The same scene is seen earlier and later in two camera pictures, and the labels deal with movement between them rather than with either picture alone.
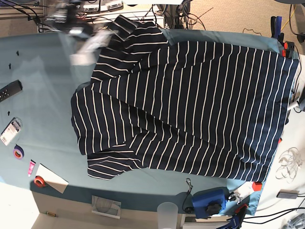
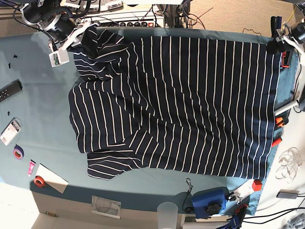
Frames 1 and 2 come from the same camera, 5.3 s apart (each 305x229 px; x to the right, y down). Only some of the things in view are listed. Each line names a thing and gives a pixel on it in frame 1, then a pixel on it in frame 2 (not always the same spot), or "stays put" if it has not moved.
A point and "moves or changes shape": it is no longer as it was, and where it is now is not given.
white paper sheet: (52, 180) stays put
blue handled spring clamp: (276, 24) stays put
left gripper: (88, 55) -> (62, 56)
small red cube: (257, 186) stays put
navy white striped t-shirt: (194, 107) moves or changes shape
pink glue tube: (31, 168) stays put
